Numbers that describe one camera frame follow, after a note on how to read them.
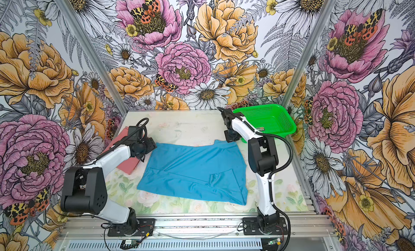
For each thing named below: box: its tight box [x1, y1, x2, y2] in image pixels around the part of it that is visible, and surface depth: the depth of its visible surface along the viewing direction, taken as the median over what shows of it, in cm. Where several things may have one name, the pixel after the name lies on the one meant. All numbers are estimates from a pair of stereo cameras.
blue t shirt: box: [137, 139, 249, 206], surface depth 92 cm
